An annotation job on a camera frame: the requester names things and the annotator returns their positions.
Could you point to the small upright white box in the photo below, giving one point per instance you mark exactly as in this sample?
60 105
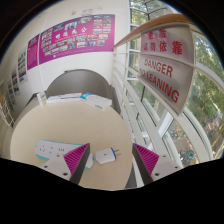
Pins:
41 98

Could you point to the white photo wall poster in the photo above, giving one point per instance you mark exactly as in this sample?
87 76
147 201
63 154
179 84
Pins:
14 82
22 66

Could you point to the white box with teal end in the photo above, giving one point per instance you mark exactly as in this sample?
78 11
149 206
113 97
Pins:
97 101

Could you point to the grey curved chair back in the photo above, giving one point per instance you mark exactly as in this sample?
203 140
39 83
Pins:
80 83

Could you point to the wooden handrail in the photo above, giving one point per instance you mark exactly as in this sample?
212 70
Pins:
156 24

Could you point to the narrow magenta wall poster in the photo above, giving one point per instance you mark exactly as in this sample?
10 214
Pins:
32 51

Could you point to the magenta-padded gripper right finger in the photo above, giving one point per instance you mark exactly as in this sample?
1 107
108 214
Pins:
146 160

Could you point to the white metal railing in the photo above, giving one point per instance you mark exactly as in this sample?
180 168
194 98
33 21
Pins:
131 110

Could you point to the white window frame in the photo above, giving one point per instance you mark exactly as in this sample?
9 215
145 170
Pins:
206 73

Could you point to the white power strip teal edge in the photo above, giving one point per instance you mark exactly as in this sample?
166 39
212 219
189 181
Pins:
50 148

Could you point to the white stair railing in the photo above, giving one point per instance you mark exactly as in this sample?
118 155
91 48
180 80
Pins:
6 111

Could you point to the red lettered warning sign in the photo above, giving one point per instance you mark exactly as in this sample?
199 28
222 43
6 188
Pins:
166 66

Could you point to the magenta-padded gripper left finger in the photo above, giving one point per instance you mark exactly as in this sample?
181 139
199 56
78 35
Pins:
77 158

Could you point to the large magenta wall poster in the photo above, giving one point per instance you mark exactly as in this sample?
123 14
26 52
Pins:
76 38

